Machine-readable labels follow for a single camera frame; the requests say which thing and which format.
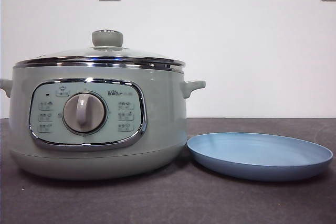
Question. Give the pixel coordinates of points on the pale green electric steamer pot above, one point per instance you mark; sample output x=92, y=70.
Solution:
x=162, y=119

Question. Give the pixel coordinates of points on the blue round plate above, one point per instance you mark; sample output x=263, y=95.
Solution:
x=249, y=150

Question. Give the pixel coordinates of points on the glass lid with green knob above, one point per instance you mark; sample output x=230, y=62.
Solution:
x=107, y=37

